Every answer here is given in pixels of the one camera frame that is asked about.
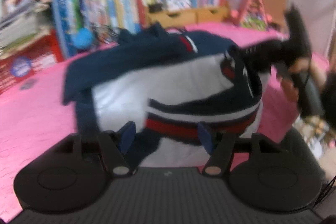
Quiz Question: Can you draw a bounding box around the navy and white jacket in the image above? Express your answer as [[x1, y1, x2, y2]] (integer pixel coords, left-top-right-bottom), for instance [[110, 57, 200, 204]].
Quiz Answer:
[[63, 24, 265, 167]]

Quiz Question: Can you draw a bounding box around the person's right hand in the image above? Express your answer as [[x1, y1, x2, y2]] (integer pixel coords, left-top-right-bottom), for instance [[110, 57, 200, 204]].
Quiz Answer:
[[277, 58, 327, 102]]

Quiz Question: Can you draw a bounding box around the colourful triangular toy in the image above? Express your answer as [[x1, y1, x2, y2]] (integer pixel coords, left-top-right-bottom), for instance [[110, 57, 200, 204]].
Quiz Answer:
[[231, 0, 270, 31]]

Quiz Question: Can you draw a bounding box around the wooden drawer organizer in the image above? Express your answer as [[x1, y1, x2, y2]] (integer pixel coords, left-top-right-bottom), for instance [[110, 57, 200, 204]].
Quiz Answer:
[[147, 6, 231, 28]]

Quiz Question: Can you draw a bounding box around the pink floor mat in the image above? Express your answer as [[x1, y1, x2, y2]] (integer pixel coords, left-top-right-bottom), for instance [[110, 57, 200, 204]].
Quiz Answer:
[[0, 22, 330, 224]]

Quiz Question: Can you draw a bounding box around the blue plush ball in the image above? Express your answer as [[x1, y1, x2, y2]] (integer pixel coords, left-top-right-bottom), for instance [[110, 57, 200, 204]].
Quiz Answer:
[[73, 28, 94, 51]]

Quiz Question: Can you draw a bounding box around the red plastic crate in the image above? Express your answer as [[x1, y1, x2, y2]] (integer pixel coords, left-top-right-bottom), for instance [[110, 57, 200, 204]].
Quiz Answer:
[[1, 27, 64, 93]]

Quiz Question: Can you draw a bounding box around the stack of papers and books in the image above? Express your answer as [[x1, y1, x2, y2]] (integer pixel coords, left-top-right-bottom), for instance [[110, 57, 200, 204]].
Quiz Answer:
[[1, 0, 52, 60]]

